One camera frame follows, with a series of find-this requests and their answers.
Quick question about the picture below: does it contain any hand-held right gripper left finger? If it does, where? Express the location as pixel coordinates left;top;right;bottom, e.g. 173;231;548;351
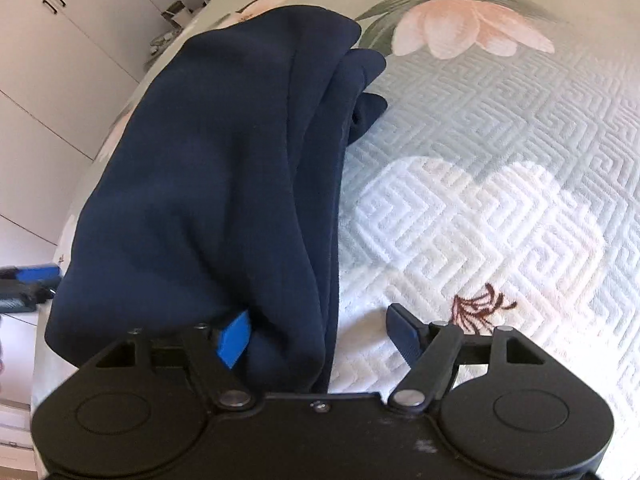
92;310;255;411

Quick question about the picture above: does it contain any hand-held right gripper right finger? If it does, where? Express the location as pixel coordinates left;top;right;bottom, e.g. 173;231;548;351
386;304;548;412

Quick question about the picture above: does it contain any floral quilted bedspread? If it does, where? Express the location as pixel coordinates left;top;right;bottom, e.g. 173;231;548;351
30;0;640;480

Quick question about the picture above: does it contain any white wardrobe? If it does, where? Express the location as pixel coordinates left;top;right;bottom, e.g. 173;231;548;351
0;0;213;261

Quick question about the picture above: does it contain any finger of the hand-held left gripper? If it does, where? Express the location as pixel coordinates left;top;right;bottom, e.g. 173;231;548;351
0;262;62;283
0;280;57;314

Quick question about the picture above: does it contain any navy striped hoodie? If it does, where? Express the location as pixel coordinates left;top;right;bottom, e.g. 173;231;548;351
44;5;388;395

